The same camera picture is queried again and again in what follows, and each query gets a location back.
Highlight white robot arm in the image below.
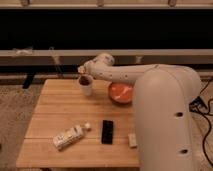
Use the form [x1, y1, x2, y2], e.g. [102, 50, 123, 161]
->
[78, 53, 201, 171]

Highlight black rectangular remote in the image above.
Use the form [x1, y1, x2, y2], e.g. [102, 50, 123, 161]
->
[101, 120, 113, 144]

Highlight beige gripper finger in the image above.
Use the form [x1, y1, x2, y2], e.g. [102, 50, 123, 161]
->
[77, 66, 86, 74]

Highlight wooden table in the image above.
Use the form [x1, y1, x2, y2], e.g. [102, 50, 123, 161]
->
[16, 79, 138, 168]

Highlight orange bowl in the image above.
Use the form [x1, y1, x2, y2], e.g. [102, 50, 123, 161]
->
[108, 82, 133, 104]

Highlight beige sponge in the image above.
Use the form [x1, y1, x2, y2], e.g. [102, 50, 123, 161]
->
[128, 133, 137, 148]

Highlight black cable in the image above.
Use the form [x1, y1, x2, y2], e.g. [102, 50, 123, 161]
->
[188, 79, 213, 168]

